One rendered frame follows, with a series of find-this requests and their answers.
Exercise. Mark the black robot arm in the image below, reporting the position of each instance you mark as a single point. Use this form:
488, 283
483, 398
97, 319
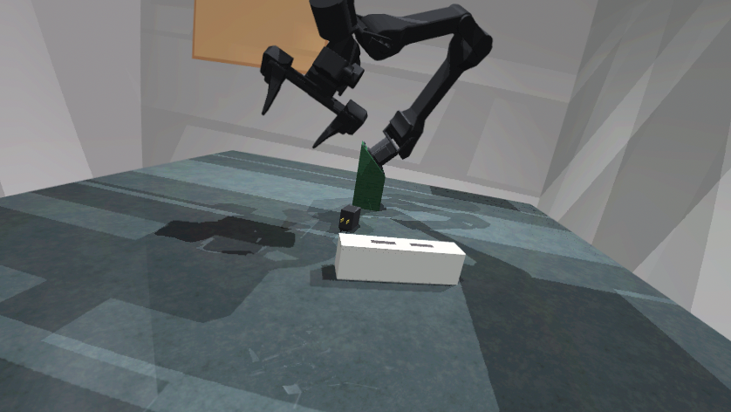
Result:
382, 36

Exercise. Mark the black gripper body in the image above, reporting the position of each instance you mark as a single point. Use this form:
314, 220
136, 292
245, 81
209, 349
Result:
318, 87

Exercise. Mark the black two-prong plug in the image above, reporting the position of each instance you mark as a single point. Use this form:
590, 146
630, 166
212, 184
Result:
349, 217

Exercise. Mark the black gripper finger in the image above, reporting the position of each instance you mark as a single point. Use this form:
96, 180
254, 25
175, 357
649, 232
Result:
274, 76
340, 124

